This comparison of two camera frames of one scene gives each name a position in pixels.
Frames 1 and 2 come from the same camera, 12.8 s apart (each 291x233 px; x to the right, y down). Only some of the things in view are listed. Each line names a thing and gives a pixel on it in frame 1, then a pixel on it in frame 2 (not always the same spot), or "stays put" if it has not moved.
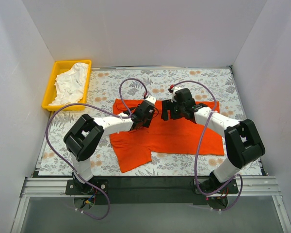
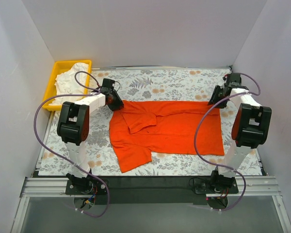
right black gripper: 168,110 -> 216,97
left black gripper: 140,122 -> 116,103
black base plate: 147,190 stays put
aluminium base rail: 55,187 stays put
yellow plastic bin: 50,95 stays put
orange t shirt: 135,146 stays put
